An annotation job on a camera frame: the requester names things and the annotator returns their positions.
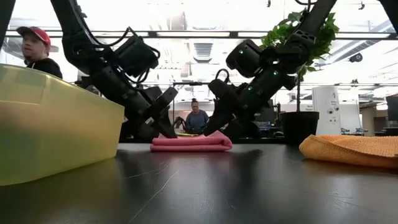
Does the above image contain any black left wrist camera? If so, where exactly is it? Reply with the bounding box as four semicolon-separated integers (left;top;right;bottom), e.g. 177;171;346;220
116;34;160;78

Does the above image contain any black ceiling camera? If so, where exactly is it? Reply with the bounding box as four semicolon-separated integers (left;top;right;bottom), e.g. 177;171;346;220
348;52;364;64

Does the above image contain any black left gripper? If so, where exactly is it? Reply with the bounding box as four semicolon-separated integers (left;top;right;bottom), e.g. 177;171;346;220
91;65;178;141

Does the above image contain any black metal table frame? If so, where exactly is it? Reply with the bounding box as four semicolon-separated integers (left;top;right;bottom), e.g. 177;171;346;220
118;136;301;144

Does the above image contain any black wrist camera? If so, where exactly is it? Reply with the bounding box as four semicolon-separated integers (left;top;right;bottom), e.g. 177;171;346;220
225;39;264;78
116;34;160;78

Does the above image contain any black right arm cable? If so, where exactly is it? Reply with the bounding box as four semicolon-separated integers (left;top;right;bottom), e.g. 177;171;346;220
215;68;231;82

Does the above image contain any orange microfiber towel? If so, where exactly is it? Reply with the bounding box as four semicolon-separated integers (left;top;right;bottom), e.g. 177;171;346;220
298;134;398;170

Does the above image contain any green plant in black pot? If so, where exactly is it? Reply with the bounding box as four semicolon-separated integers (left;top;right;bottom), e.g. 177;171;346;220
260;11;340;146

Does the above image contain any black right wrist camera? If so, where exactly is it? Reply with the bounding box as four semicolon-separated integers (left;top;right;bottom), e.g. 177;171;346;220
225;39;264;78

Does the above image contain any black overhead crossbar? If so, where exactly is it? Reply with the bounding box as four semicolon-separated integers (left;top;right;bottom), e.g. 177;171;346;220
4;30;398;40

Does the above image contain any black computer monitor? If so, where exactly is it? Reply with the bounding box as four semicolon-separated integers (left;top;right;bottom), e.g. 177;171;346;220
254;98;276;123

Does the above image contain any translucent green plastic bin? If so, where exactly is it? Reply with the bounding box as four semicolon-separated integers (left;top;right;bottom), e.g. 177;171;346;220
0;63;126;187

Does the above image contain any person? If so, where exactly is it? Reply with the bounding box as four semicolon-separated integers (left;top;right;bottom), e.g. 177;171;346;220
185;98;210;135
16;26;63;80

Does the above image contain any pink microfiber towel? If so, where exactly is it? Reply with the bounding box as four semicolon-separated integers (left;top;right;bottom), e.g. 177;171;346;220
150;129;233;152

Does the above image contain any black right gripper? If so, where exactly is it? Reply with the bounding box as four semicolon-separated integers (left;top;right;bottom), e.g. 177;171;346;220
203;70;296;136

